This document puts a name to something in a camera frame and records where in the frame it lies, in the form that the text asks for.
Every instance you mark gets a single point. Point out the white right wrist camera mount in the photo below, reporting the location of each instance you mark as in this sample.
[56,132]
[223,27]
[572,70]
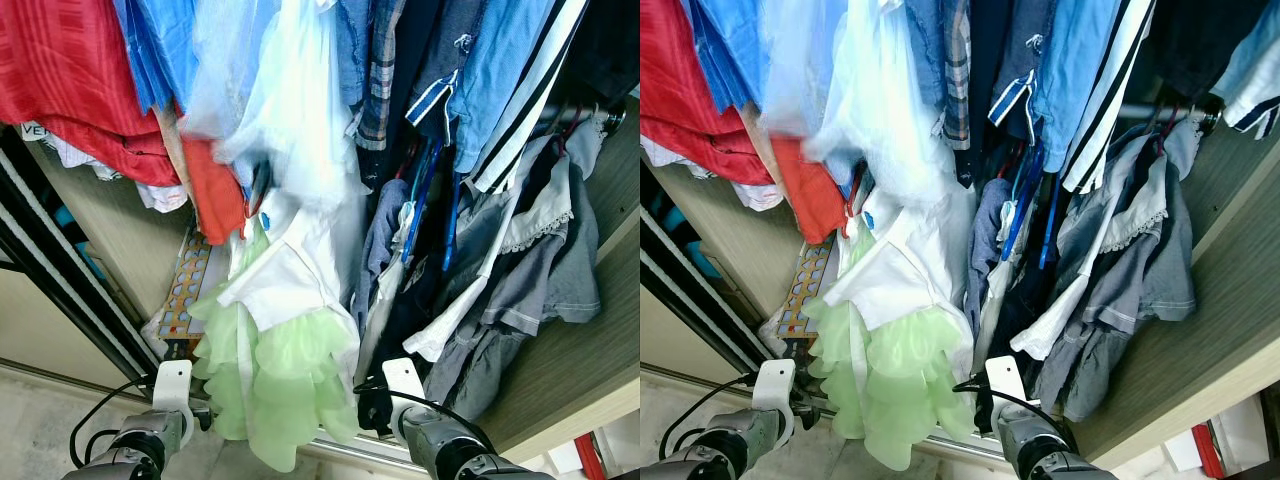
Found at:
[1005,380]
[404,382]

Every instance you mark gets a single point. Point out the white sheer garment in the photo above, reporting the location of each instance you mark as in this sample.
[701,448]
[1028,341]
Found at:
[880,110]
[290,120]

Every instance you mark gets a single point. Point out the blue clothes hanger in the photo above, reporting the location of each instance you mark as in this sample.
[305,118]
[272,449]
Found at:
[418,205]
[1020,205]

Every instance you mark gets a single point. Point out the white and green tulle dress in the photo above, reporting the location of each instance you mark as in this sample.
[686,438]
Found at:
[280,370]
[890,370]

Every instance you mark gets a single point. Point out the dotted patterned board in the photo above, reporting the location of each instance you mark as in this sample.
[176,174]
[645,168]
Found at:
[805,290]
[185,290]

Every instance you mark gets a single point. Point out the black sliding door frame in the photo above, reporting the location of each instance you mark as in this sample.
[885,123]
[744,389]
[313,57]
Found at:
[690,285]
[50,245]

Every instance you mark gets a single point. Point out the white folded clothes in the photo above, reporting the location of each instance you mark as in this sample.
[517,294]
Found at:
[750,190]
[150,190]

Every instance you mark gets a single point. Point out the plaid shirt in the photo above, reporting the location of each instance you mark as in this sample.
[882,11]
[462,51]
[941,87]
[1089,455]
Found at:
[380,80]
[957,80]

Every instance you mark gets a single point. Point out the grey shirt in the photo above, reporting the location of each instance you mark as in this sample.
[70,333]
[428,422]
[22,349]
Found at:
[1140,270]
[540,270]

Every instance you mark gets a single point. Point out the red garment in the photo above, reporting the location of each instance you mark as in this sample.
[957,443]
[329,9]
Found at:
[690,80]
[70,70]

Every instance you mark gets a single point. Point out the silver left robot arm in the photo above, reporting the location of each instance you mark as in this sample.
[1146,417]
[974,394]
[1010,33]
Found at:
[720,445]
[130,445]

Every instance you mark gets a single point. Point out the metal clothes rail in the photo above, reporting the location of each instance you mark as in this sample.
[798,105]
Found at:
[1150,112]
[600,115]

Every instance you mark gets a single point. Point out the light wood wardrobe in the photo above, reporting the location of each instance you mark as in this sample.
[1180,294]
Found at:
[1230,300]
[590,340]

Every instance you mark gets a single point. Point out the red flat object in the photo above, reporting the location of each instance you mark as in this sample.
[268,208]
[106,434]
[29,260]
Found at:
[1208,450]
[590,458]

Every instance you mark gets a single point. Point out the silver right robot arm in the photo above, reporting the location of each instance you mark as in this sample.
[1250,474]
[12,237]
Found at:
[1040,450]
[450,450]

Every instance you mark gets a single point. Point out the bright blue shirt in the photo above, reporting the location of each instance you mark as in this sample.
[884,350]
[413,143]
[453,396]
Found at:
[160,50]
[735,45]

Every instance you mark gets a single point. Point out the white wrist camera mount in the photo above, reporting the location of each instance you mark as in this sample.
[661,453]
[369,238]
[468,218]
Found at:
[404,382]
[773,385]
[1005,380]
[172,385]

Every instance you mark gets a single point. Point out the orange-red garment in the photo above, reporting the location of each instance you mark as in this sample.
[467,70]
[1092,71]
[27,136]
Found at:
[810,195]
[215,195]

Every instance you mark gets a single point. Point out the light blue striped shirt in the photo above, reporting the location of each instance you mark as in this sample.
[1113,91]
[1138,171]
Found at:
[500,70]
[1080,70]
[1255,70]

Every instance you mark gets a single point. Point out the dark navy garment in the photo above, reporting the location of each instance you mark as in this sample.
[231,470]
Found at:
[600,50]
[1200,45]

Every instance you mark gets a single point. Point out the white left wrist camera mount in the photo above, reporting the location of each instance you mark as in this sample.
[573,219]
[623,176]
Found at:
[773,385]
[172,385]

